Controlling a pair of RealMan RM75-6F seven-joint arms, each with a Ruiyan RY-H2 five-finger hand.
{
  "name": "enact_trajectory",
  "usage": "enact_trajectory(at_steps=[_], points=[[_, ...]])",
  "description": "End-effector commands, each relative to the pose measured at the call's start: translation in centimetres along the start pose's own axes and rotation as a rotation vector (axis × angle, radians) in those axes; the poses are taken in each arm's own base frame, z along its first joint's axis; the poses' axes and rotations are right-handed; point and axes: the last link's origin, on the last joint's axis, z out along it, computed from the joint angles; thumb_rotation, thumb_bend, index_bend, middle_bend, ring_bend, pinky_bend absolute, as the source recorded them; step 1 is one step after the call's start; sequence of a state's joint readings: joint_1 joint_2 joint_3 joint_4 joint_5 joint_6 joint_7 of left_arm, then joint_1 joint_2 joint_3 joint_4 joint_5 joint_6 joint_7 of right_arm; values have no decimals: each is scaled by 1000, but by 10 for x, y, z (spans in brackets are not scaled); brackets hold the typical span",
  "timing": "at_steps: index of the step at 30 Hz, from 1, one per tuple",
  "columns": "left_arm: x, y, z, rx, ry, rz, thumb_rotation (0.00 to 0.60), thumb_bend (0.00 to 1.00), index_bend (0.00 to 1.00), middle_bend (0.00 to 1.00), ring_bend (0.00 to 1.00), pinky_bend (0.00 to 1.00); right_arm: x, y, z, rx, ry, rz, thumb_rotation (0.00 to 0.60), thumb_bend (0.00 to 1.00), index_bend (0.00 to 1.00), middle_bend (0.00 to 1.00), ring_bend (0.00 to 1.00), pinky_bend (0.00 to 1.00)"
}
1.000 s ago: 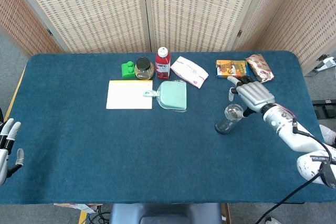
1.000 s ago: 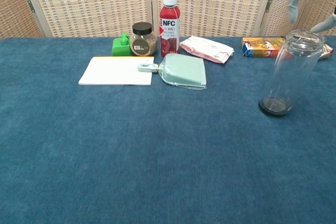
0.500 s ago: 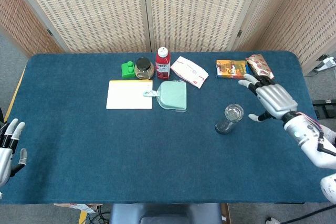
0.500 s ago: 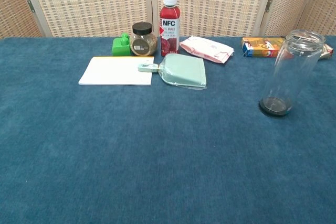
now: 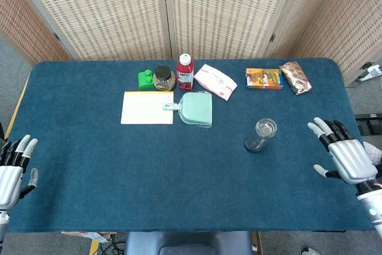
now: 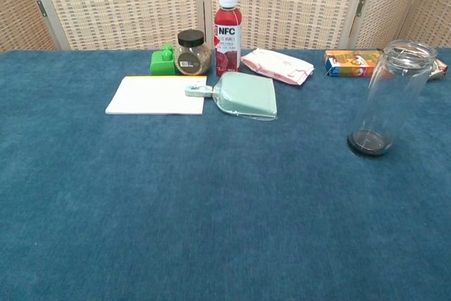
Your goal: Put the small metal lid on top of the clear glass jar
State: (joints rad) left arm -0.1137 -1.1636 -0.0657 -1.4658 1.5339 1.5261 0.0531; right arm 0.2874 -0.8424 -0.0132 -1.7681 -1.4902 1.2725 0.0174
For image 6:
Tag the clear glass jar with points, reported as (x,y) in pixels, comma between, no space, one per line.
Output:
(387,103)

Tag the mint green dustpan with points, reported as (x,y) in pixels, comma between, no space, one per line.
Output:
(246,96)

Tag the blue table cloth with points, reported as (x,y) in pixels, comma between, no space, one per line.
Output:
(197,191)

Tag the white notepad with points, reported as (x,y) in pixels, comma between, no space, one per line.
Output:
(155,98)

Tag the round jar black lid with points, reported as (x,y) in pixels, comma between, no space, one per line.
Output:
(192,57)

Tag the pink wet wipes pack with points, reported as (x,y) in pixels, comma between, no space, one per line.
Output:
(276,65)

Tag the red NFC juice bottle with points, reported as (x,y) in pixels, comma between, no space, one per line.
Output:
(228,38)

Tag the green plastic block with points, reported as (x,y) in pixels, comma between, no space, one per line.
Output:
(160,63)

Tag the orange drink carton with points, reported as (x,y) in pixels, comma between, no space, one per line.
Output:
(349,63)

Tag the woven bamboo screen panel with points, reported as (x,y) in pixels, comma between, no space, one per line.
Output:
(387,1)
(17,8)
(292,5)
(433,8)
(120,5)

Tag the metal screen hinge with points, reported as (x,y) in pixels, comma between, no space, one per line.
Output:
(360,7)
(42,8)

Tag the silver red snack packet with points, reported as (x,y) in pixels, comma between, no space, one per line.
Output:
(440,68)

